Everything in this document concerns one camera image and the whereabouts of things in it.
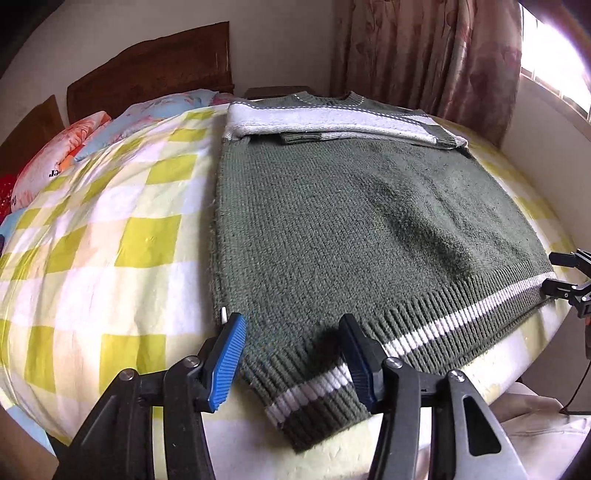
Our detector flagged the red bedding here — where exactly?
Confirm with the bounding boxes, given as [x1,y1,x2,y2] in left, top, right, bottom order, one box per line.
[0,174,17,223]

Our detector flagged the light blue folded cloth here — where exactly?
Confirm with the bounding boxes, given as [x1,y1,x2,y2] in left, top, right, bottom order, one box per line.
[0,209,25,252]

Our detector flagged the dark wooden nightstand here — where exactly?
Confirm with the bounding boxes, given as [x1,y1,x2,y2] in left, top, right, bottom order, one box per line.
[243,85,312,100]

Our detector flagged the blue floral folded quilt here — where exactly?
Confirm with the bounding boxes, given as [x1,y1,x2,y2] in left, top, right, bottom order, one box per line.
[73,89,237,162]

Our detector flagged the pink floral curtain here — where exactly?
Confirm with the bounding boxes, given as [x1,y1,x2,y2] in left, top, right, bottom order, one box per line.
[329,0,522,146]

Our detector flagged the large wooden headboard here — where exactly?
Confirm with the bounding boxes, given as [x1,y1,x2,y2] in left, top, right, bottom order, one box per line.
[66,21,235,123]

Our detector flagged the pink floral folded quilt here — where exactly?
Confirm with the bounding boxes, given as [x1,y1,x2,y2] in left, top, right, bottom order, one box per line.
[11,111,111,212]

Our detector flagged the small wooden headboard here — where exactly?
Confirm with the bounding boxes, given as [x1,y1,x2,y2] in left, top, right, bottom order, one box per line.
[0,95,64,175]

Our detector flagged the green knit sweater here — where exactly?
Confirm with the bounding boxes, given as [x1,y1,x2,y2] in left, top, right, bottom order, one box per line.
[211,93,554,452]

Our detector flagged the window with bars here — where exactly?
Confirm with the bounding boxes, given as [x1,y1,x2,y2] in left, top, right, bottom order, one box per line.
[520,5,590,120]

